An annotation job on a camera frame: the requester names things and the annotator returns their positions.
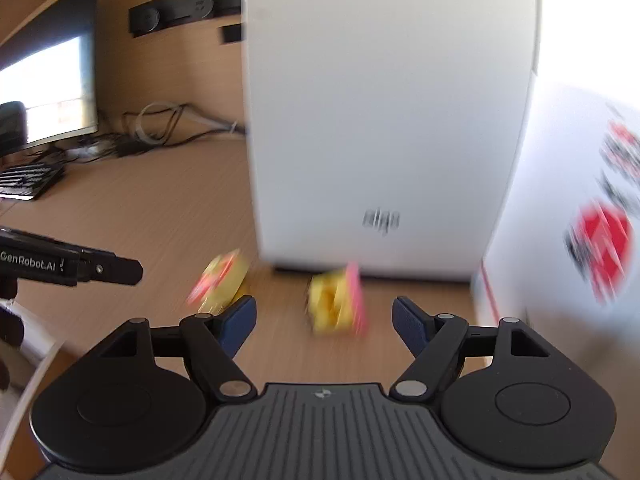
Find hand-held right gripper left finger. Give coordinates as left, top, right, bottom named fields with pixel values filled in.
left=99, top=295, right=258, bottom=403

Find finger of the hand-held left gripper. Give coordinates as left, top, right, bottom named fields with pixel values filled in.
left=77, top=248, right=144, bottom=287

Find black computer monitor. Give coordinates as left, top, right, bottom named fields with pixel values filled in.
left=0, top=0, right=101, bottom=152

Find black rounded object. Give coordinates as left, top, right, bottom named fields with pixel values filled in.
left=0, top=101, right=27, bottom=157

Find white cable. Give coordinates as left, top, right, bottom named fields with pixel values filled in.
left=134, top=102, right=247, bottom=142

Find black wall-mounted bar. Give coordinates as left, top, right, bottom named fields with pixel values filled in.
left=128, top=0, right=244, bottom=37

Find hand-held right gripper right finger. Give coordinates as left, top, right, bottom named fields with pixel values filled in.
left=391, top=295, right=552, bottom=403

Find black cables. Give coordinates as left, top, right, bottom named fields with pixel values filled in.
left=60, top=130, right=247, bottom=162

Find black keyboard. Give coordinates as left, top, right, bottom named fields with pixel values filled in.
left=0, top=162, right=66, bottom=202

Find white computer case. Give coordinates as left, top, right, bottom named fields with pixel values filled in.
left=241, top=0, right=544, bottom=282

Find white box with red print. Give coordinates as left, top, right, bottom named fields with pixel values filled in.
left=470, top=74, right=640, bottom=396

